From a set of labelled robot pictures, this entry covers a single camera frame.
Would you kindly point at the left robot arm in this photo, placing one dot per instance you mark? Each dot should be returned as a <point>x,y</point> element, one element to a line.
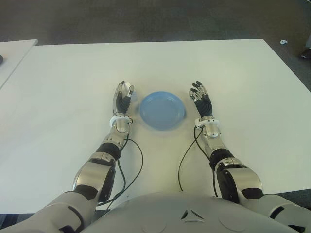
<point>92,174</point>

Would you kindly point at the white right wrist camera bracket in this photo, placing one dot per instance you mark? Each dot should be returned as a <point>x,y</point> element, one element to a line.
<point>207,121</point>

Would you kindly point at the white side table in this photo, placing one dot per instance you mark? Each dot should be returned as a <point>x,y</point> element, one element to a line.
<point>13,58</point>

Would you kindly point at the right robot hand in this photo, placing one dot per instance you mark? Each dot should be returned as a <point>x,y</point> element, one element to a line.
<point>205,106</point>

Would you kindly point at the grey robot torso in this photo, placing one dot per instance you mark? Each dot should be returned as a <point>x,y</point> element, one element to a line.
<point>189,213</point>

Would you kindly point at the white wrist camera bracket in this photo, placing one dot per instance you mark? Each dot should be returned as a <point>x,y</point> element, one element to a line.
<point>116,119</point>
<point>207,121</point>

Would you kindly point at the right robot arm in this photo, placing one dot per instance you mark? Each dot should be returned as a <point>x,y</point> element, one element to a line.
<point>240,177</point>

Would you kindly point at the small white floor object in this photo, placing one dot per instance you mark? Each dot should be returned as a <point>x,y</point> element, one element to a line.
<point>283,42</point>

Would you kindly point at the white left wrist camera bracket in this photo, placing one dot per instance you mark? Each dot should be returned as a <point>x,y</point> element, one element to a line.
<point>116,119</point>

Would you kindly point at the blue plate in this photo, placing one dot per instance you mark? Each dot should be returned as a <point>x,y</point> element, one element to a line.
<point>162,111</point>

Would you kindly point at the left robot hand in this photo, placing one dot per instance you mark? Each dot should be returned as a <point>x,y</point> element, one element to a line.
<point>121,105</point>

